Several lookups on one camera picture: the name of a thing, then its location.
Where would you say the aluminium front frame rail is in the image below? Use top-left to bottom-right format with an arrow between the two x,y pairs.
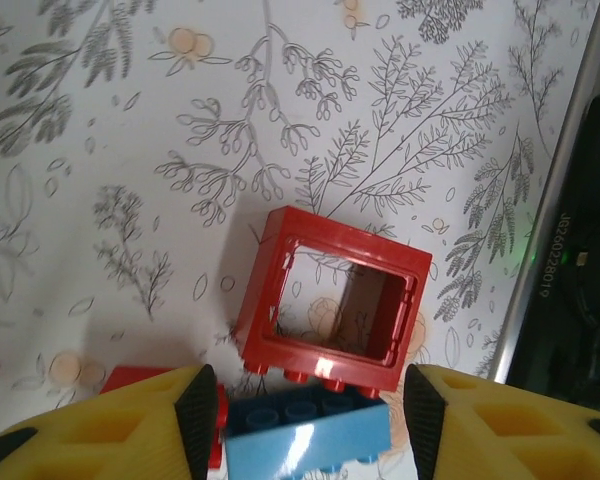
479,0 -> 600,386

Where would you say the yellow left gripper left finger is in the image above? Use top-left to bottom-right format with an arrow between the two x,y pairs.
0,363 -> 219,480

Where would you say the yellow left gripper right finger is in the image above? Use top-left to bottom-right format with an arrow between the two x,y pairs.
403,363 -> 600,480

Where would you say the blue lego brick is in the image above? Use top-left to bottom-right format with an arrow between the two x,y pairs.
222,384 -> 394,480

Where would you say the red lego brick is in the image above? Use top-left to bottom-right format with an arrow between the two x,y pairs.
99,366 -> 231,471

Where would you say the red window frame lego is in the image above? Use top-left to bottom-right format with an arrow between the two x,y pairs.
237,204 -> 434,396

